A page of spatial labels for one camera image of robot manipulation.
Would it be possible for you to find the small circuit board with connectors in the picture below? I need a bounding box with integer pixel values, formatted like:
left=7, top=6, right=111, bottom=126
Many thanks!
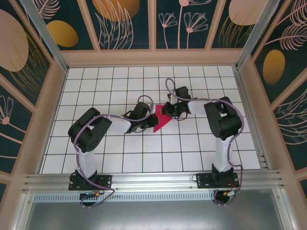
left=80, top=191, right=106, bottom=200
left=221, top=189, right=241, bottom=199

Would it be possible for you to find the white slotted cable duct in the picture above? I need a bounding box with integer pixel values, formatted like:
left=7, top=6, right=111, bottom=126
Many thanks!
left=33, top=191, right=218, bottom=203

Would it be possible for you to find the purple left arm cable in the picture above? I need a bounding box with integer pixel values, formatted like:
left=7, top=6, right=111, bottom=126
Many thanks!
left=73, top=95, right=154, bottom=209

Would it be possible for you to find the aluminium side rail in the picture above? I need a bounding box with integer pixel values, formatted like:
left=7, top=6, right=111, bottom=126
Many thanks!
left=232, top=66, right=271, bottom=170

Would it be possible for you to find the aluminium mounting rail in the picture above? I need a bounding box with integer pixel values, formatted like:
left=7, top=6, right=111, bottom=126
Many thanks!
left=23, top=169, right=286, bottom=193

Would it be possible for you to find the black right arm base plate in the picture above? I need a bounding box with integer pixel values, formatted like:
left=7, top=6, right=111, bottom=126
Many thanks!
left=196, top=172, right=240, bottom=190

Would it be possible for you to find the grey metal sheet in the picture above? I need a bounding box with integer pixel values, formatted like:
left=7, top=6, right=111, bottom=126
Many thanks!
left=14, top=189, right=296, bottom=230

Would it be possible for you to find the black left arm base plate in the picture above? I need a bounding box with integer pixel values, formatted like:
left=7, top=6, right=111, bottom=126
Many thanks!
left=69, top=174, right=113, bottom=191

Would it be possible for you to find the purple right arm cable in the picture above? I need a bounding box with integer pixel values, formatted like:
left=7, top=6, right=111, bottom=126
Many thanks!
left=165, top=78, right=245, bottom=207

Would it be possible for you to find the aluminium corner post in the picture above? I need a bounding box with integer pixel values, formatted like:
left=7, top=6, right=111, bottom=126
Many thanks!
left=19, top=0, right=69, bottom=73
left=235, top=0, right=280, bottom=70

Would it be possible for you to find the magenta cloth square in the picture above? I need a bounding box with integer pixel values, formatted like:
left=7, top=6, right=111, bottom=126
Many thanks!
left=152, top=104, right=174, bottom=133

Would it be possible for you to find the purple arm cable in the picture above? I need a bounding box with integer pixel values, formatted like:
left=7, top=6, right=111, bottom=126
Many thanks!
left=73, top=95, right=154, bottom=209
left=165, top=78, right=245, bottom=207

